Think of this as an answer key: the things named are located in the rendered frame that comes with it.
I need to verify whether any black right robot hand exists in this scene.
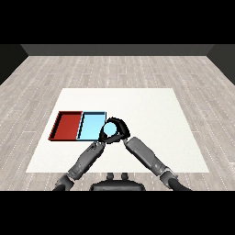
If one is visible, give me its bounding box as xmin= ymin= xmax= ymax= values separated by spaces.
xmin=105 ymin=117 xmax=131 ymax=141

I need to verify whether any red shallow open box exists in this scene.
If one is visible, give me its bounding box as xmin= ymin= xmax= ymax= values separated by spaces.
xmin=48 ymin=110 xmax=84 ymax=142

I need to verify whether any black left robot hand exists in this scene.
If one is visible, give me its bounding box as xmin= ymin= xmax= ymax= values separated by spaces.
xmin=97 ymin=123 xmax=119 ymax=144

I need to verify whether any dark grey robot body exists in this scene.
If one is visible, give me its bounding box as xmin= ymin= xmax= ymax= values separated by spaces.
xmin=89 ymin=173 xmax=147 ymax=192

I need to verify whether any light blue shallow open box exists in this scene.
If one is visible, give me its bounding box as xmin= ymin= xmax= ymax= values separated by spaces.
xmin=75 ymin=110 xmax=107 ymax=141

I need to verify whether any small blue can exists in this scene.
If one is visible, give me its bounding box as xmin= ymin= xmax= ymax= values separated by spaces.
xmin=103 ymin=122 xmax=118 ymax=137

